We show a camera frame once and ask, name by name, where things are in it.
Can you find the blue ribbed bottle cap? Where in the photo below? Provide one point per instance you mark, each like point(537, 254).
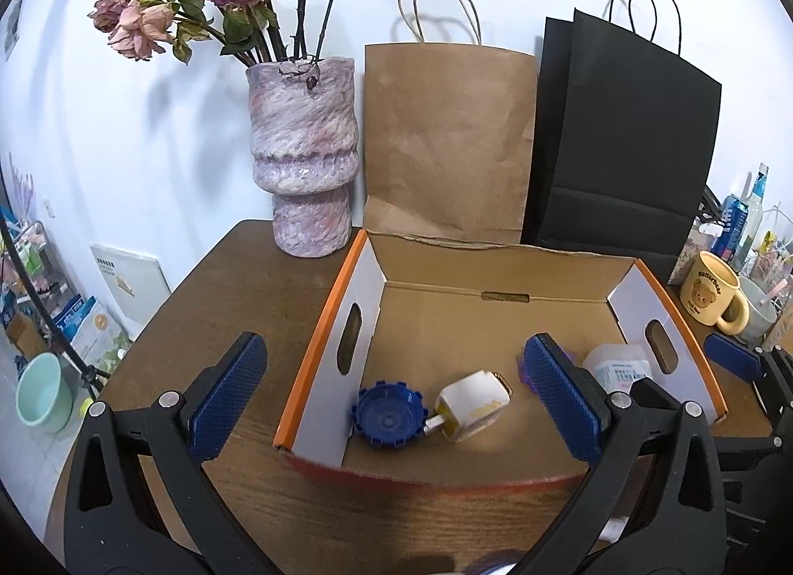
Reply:
point(387, 417)

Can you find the wall poster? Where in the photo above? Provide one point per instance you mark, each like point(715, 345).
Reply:
point(13, 23)

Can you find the cluttered shelf cart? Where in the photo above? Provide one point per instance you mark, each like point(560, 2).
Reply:
point(31, 259)

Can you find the purple wall sticker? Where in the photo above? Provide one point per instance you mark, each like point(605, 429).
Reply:
point(22, 191)

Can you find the purple ribbed bottle cap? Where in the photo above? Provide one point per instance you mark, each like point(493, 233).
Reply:
point(525, 378)

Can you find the yellow bear mug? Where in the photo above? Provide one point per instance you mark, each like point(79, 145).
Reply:
point(706, 293)

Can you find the clear spray bottle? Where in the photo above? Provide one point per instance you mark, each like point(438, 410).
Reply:
point(757, 197)

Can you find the blue white carton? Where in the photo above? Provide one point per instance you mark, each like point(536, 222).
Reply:
point(87, 321)

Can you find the grey bowl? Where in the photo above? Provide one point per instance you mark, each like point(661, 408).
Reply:
point(759, 308)

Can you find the glass clip jar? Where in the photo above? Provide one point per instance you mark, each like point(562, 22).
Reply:
point(697, 253)

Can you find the small cardboard box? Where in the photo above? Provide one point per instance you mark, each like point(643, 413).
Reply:
point(25, 333)

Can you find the black paper bag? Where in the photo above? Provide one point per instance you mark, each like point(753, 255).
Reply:
point(626, 166)

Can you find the mint green bucket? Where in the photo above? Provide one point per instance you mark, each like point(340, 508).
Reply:
point(37, 392)

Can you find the white board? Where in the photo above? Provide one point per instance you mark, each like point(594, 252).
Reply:
point(130, 284)

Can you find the red cardboard box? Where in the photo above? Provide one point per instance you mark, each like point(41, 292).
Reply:
point(495, 327)

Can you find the brown paper bag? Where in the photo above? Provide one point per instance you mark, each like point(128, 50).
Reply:
point(446, 141)

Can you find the yellow white plug adapter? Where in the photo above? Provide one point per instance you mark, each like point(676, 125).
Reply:
point(471, 404)

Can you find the blue drink can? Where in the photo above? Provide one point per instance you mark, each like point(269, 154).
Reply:
point(734, 225)

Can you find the black stand pole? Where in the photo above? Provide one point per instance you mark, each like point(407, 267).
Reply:
point(91, 378)

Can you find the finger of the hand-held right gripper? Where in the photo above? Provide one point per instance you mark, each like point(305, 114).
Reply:
point(734, 358)

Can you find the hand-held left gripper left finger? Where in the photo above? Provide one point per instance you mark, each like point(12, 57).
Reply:
point(229, 395)

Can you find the white pill bottle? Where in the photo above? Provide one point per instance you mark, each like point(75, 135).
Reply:
point(616, 367)

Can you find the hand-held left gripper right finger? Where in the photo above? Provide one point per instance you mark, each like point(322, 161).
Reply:
point(564, 395)

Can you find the pink marbled vase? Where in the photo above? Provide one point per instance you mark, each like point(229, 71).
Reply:
point(303, 166)

